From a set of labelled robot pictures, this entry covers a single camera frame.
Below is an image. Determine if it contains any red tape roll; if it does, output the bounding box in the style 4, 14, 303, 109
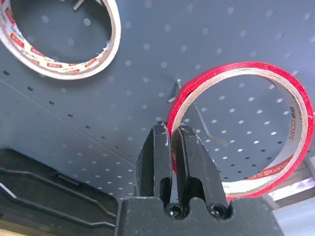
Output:
167, 61, 315, 199

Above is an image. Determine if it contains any long metal peg hook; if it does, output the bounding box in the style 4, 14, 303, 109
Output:
167, 79, 229, 147

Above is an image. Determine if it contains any dark grey metal pegboard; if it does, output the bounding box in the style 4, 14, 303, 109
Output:
0, 0, 315, 205

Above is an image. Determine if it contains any flat black tool case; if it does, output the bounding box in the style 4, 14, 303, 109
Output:
0, 147, 119, 230

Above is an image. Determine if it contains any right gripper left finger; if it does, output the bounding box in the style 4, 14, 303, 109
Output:
134, 120, 173, 205

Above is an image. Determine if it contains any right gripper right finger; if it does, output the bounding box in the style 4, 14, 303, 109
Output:
173, 124, 229, 210

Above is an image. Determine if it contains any white tape roll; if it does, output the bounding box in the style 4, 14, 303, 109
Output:
0, 0, 122, 81

